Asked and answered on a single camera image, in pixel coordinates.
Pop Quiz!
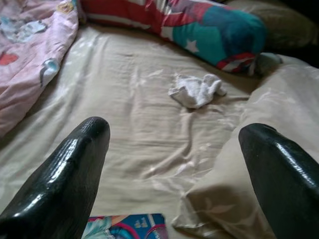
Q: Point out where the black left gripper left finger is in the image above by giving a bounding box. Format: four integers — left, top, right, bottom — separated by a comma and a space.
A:
0, 116, 111, 239

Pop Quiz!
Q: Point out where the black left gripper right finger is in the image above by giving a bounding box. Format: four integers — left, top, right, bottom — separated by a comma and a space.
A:
238, 123, 319, 239

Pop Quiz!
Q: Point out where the pink and blue comic book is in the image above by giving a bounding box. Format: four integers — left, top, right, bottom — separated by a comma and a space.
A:
82, 213, 171, 239

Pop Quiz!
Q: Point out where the pink cartoon print quilt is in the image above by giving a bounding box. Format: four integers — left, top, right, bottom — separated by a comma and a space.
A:
0, 0, 80, 137

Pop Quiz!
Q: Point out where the white crumpled cloth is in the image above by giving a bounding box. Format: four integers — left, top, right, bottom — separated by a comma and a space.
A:
168, 73, 228, 109

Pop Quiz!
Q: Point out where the beige satin pillow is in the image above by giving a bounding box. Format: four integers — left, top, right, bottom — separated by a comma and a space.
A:
225, 0, 319, 48

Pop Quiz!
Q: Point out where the red blue star bolster pillow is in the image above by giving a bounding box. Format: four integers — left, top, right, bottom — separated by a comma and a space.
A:
79, 0, 267, 75

